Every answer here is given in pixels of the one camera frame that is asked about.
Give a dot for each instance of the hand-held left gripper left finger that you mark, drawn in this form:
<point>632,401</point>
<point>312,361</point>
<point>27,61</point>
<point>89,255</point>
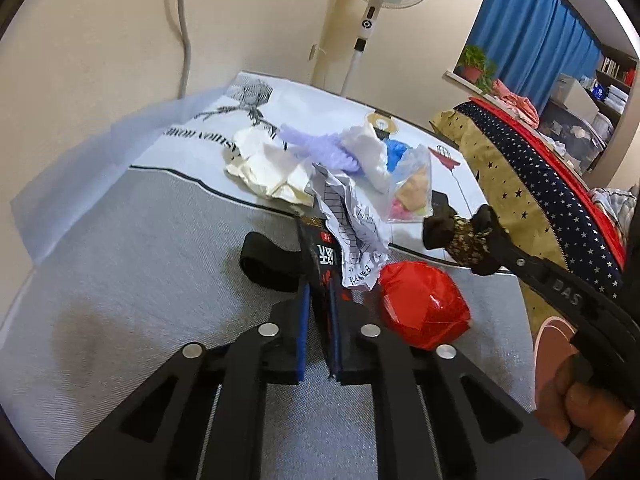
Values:
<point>302,340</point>

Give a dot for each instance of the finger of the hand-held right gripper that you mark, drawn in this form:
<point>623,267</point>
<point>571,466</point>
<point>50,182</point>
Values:
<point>520,261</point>

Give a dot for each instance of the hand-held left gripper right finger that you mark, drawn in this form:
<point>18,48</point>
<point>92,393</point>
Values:
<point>336,355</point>

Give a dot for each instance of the black snack packet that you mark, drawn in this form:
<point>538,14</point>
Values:
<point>320,255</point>

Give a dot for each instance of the red plastic wrapper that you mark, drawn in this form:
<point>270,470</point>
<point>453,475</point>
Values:
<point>425,305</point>

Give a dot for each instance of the printed paper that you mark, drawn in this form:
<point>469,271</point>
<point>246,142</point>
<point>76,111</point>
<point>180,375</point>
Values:
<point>355,230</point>

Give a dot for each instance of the clear plastic bag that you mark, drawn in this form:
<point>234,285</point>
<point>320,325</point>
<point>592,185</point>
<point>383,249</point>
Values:
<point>412,190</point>

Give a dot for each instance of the blue plastic cover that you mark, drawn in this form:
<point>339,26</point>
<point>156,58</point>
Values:
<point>397,152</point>

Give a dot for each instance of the white tissue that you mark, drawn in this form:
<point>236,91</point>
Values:
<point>367,152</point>

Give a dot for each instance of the person's right hand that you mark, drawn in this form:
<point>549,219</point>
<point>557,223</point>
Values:
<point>585,410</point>

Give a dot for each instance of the navy star mattress cover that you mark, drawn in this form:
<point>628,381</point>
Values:
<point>555,185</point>

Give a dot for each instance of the plaid quilt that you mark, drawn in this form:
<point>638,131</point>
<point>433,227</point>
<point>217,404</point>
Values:
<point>612,210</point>

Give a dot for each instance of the yellow star bed skirt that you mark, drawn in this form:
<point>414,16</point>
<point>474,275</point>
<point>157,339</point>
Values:
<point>505,160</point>

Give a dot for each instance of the clear plastic storage bin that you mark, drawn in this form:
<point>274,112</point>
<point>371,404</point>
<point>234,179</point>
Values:
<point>575,135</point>

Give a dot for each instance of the pink folded cloth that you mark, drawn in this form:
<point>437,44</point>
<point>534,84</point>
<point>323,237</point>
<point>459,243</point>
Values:
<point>517,102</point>

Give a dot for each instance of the grey cardboard box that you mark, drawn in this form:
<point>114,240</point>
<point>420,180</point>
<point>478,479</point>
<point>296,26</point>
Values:
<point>575,92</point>

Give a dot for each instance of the cream crumpled paper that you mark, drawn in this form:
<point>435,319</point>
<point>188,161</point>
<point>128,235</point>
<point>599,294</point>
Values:
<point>265,165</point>

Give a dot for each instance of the white window sill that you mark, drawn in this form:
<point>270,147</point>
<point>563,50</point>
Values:
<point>452,77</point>

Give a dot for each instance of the potted green plant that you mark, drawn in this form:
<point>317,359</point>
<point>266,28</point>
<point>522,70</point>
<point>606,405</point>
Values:
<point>475,65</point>

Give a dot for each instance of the dark wooden shelf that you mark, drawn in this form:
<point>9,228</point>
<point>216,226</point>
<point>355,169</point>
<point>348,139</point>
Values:
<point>617,75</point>

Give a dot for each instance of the white printed tablecloth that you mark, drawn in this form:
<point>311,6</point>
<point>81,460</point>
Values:
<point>310,105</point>

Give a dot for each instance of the blue curtain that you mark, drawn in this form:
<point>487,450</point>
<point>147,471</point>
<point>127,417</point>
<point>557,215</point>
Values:
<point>530,25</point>

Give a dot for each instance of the white wall socket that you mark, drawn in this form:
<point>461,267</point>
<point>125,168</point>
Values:
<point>313,53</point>

